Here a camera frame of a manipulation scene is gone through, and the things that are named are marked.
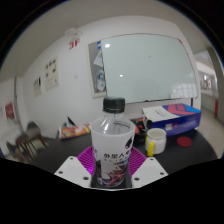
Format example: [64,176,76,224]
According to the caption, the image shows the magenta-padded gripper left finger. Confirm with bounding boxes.
[54,146,98,188]

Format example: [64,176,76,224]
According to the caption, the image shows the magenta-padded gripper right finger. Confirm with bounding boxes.
[124,147,169,188]

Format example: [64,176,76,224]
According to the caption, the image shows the clear black-capped drink bottle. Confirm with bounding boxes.
[89,96,137,188]

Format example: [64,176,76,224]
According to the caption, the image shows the flat orange printed box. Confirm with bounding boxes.
[59,123,92,139]

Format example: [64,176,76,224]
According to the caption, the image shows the flat round red coaster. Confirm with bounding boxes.
[176,135,193,148]

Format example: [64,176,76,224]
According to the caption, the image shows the red and black tool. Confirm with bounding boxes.
[133,118,149,136]

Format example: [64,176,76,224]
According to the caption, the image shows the dark chair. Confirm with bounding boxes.
[6,121,48,161]

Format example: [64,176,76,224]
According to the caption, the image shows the blue and white cardboard box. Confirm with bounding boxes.
[141,103,202,137]

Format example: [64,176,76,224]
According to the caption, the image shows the red fire extinguisher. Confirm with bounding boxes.
[214,99,220,118]

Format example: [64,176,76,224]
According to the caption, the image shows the large glass whiteboard on stand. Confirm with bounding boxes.
[99,32,198,105]

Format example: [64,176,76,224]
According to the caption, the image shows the white mug with yellow handle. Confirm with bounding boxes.
[144,127,167,158]

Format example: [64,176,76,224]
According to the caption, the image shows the small white wall poster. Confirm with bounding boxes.
[32,76,43,98]

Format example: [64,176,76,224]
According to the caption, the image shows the large white wall poster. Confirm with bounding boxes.
[44,56,61,92]

